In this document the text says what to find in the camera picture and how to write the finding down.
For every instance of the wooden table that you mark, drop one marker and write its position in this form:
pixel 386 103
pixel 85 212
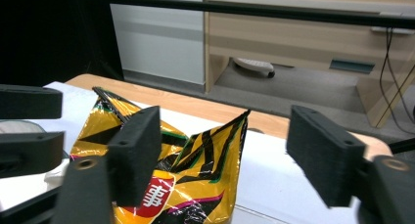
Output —
pixel 195 105

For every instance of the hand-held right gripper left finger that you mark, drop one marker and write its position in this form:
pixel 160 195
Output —
pixel 135 158

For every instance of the black frame strut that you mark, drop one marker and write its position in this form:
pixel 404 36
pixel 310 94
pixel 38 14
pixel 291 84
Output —
pixel 404 145

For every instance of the grey curved object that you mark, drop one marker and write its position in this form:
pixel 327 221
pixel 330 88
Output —
pixel 254 65

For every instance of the white table mat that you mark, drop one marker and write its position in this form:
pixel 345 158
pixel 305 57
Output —
pixel 277 185

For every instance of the yellow black chip bag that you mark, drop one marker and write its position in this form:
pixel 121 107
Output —
pixel 199 171

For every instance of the wooden cabinet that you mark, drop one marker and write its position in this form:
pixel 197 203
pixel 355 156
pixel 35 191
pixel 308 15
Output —
pixel 293 44

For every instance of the black horizontal frame bar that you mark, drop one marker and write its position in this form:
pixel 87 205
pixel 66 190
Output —
pixel 261 11

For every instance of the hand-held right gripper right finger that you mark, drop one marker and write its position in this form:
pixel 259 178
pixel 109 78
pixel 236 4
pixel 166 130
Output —
pixel 326 155

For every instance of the black curtain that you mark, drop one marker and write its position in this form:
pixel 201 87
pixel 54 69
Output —
pixel 49 38

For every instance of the white cabinet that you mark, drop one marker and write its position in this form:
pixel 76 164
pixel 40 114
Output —
pixel 156 38

